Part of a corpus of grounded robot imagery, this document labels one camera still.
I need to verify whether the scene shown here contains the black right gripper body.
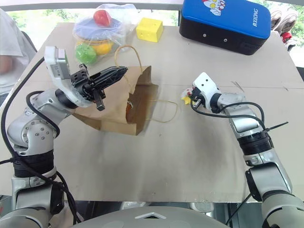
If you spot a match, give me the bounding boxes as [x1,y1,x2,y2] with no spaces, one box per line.
[190,87,203,111]

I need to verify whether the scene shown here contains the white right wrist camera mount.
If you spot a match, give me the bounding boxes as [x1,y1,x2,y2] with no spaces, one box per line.
[192,72,220,109]

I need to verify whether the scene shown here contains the red toy apple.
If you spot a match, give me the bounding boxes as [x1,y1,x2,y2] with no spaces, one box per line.
[93,9,112,27]

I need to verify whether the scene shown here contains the beige shoes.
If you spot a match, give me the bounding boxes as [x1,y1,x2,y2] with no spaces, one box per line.
[270,10,298,32]

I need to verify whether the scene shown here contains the blue round plate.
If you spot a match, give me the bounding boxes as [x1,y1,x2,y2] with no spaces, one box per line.
[73,18,124,41]

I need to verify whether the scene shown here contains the green toy fruit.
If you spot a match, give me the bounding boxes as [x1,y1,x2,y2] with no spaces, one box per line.
[75,44,97,66]

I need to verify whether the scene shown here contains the small white yellow plush toy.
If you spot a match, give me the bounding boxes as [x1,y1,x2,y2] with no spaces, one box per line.
[180,87,194,105]

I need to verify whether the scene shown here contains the yellow toy fruit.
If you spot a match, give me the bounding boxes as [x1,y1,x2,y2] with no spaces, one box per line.
[91,41,114,56]

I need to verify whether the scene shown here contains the red white toy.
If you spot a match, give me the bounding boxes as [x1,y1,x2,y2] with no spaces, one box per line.
[280,31,298,52]

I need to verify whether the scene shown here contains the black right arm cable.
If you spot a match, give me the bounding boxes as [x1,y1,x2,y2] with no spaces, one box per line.
[191,101,266,133]

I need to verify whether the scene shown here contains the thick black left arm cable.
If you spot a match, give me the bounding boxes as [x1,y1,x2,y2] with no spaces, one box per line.
[0,57,46,166]

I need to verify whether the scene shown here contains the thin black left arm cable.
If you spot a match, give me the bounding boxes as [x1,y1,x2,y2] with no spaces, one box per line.
[25,91,82,224]

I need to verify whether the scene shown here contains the brown paper bag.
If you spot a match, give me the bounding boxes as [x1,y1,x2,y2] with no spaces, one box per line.
[72,45,179,137]

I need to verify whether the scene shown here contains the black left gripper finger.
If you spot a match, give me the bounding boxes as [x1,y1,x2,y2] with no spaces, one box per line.
[91,72,127,92]
[89,66,129,83]

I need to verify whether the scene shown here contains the person in white shirt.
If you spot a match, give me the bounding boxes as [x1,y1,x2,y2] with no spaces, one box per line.
[0,8,38,97]

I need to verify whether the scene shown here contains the clear plastic bag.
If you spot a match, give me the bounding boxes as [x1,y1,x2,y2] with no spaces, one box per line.
[73,3,140,65]

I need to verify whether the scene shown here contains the silver robot torso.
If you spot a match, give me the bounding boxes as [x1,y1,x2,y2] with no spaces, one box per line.
[71,205,231,228]

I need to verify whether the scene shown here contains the blue black hard case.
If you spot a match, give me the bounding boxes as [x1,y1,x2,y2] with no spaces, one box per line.
[179,0,272,56]

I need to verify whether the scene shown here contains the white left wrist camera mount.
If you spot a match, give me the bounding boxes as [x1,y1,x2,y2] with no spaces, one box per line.
[44,46,95,109]

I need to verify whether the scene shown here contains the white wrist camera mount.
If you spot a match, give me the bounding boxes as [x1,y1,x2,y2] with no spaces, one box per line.
[44,46,95,109]
[192,72,220,109]

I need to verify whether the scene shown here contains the black zip tie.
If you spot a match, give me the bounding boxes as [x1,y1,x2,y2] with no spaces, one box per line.
[263,121,289,134]

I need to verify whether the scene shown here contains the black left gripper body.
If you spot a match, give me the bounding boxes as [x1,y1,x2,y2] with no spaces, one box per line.
[70,63,106,111]

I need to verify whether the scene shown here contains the yellow cheese block toy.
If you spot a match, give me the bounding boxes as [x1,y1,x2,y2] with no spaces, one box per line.
[135,17,164,44]

